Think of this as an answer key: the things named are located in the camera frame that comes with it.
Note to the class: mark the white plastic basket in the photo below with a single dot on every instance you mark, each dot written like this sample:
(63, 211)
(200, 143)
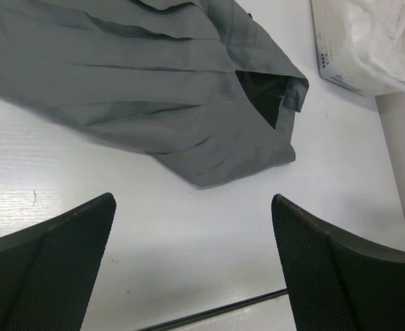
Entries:
(338, 61)

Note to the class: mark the white crumpled cloth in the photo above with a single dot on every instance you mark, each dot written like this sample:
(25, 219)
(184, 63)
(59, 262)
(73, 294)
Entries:
(377, 29)

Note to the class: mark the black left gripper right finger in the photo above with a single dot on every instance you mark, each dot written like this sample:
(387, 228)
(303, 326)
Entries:
(337, 280)

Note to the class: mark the grey pleated skirt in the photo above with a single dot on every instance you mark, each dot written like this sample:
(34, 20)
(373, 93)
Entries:
(199, 85)

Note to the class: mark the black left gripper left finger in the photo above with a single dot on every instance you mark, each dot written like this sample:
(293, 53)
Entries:
(48, 270)

